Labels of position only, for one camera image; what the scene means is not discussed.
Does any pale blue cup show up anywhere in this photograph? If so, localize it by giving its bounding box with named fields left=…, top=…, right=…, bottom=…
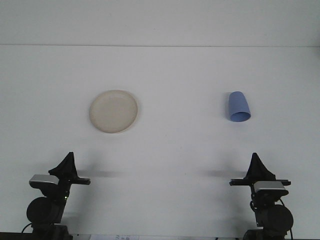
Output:
left=226, top=91, right=252, bottom=123

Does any pale round plate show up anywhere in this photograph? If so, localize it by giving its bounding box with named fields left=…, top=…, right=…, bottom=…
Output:
left=88, top=89, right=139, bottom=134

